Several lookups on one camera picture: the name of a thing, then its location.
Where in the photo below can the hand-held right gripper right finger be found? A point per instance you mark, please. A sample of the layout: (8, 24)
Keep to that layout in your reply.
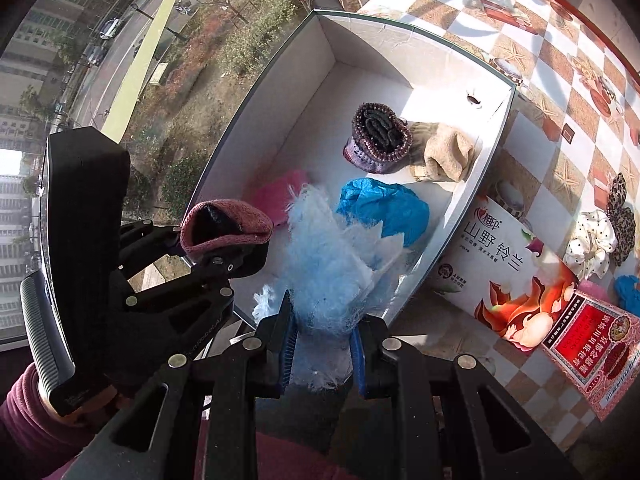
(357, 365)

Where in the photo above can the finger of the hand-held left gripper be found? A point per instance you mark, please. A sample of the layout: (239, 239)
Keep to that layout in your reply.
(200, 305)
(150, 240)

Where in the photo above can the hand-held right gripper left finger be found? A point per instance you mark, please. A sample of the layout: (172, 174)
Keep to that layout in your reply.
(289, 345)

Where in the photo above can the light blue fluffy scrunchie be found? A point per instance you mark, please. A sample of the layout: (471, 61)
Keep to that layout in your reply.
(325, 270)

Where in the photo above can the maroon knit sock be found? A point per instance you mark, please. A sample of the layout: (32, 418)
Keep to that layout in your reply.
(235, 225)

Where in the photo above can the pink sponge cloth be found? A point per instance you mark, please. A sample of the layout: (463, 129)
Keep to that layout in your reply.
(272, 195)

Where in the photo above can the blue plastic shoe cover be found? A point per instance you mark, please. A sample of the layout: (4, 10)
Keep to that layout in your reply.
(385, 207)
(629, 295)

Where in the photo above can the purple knit sock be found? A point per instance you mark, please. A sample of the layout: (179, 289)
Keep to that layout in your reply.
(372, 147)

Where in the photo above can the beige knit sock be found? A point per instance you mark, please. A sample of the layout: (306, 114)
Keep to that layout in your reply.
(445, 152)

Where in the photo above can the large white cardboard box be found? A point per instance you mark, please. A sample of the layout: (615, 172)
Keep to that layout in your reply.
(360, 85)

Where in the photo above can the person's left forearm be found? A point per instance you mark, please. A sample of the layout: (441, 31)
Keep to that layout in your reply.
(35, 435)

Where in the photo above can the person's left hand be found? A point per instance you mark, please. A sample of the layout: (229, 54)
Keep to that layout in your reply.
(92, 407)

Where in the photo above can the person's maroon sweater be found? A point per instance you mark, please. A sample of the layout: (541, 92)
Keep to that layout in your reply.
(300, 460)

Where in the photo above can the white floral printed carton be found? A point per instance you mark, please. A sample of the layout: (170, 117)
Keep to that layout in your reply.
(500, 270)

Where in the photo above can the yellow stripe window decal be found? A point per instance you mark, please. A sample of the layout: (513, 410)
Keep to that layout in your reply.
(145, 55)

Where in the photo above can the pink patterned cardboard box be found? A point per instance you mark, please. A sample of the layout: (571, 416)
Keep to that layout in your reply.
(600, 355)

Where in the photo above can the pink knit cloth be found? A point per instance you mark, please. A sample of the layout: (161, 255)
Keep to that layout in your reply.
(595, 287)

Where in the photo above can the white polka dot scrunchie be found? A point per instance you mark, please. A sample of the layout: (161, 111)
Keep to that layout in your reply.
(592, 242)

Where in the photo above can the leopard print scrunchie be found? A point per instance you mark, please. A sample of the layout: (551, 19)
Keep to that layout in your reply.
(622, 215)

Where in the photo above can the printed checkered tablecloth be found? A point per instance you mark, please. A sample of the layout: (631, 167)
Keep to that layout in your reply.
(550, 110)

